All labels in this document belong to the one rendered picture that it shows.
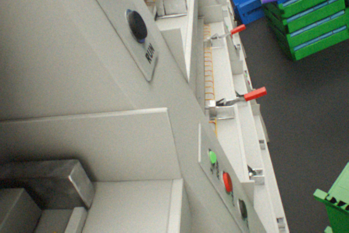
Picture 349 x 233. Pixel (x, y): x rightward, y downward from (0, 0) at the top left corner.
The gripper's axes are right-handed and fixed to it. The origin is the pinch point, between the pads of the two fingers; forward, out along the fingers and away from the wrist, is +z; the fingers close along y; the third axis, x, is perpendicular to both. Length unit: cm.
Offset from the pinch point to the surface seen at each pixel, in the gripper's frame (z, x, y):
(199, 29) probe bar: 25.9, 3.2, -19.6
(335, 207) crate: 16.9, 45.4, 12.0
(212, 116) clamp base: 23.8, 6.5, 13.7
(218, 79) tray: 23.1, 7.4, 1.5
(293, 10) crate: 2, 41, -81
